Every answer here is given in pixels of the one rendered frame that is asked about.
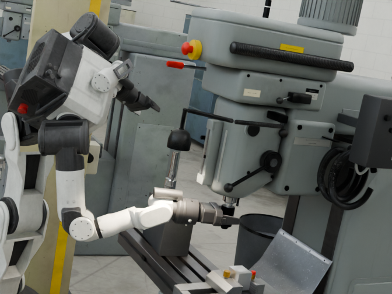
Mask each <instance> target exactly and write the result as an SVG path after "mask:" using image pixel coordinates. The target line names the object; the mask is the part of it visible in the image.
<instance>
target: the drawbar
mask: <svg viewBox="0 0 392 294"><path fill-rule="evenodd" d="M271 2H272V1H271V0H265V6H270V7H271ZM269 14H270V8H269V7H264V11H263V15H262V17H263V18H268V17H269Z"/></svg>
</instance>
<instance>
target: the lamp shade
mask: <svg viewBox="0 0 392 294"><path fill-rule="evenodd" d="M190 146H191V135H190V133H189V132H188V131H187V130H186V129H181V128H176V129H174V130H172V131H171V133H170V135H169V137H168V140H167V147H168V148H170V149H174V150H177V151H189V150H190Z"/></svg>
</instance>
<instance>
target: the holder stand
mask: <svg viewBox="0 0 392 294"><path fill-rule="evenodd" d="M152 193H153V192H150V193H149V197H150V196H151V195H152ZM192 231H193V225H187V226H185V224H179V223H174V222H173V220H172V219H171V220H169V222H166V223H163V224H161V225H157V226H154V227H151V228H149V229H145V230H143V236H144V237H145V239H146V240H147V241H148V242H149V244H150V245H151V246H152V247H153V249H154V250H155V251H156V252H157V254H158V255H159V256H188V251H189V246H190V240H191V235H192Z"/></svg>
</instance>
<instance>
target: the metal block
mask: <svg viewBox="0 0 392 294"><path fill-rule="evenodd" d="M229 271H231V273H230V276H231V277H232V278H233V279H234V280H235V281H237V282H238V283H239V284H240V285H242V286H243V291H247V290H249V287H250V282H251V276H252V272H250V271H249V270H248V269H246V268H245V267H243V266H242V265H237V266H229Z"/></svg>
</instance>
